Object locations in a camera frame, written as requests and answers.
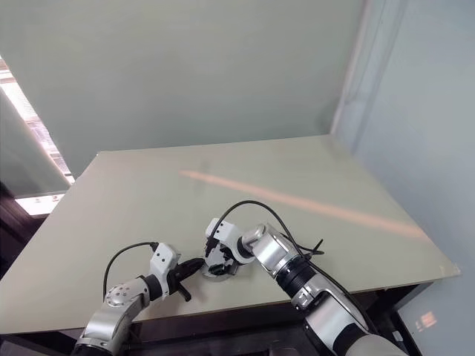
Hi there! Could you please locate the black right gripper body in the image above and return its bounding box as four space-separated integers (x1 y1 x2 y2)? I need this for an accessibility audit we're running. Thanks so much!
209 240 241 275

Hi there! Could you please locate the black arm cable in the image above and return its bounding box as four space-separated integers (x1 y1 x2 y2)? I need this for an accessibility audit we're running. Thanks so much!
102 242 160 302
214 200 373 332

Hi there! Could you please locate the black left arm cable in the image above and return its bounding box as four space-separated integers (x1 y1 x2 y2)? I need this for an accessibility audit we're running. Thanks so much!
102 242 160 302

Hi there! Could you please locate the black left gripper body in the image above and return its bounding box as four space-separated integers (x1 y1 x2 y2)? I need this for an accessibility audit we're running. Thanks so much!
164 267 186 297

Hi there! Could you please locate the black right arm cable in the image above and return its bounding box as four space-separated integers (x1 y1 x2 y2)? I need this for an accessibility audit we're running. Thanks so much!
214 200 373 332

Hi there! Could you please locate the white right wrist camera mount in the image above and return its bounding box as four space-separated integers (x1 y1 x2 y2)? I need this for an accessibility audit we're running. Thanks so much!
204 217 243 248

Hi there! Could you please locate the copper wound motor housing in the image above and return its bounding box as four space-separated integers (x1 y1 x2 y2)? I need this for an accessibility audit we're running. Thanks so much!
200 258 240 284

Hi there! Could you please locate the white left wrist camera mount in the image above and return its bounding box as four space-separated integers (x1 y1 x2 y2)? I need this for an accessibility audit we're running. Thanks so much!
148 243 182 287

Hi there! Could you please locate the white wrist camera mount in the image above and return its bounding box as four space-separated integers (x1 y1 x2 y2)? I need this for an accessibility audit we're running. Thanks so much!
148 243 182 287
204 217 243 248

